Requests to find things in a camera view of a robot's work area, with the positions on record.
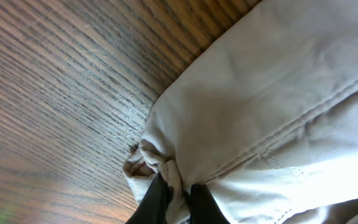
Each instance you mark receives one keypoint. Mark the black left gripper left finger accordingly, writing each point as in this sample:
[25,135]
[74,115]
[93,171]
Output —
[153,207]

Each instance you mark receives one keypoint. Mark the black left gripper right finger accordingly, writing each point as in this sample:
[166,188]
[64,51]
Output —
[203,207]

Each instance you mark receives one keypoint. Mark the beige cotton shorts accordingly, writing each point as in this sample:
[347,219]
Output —
[266,118]

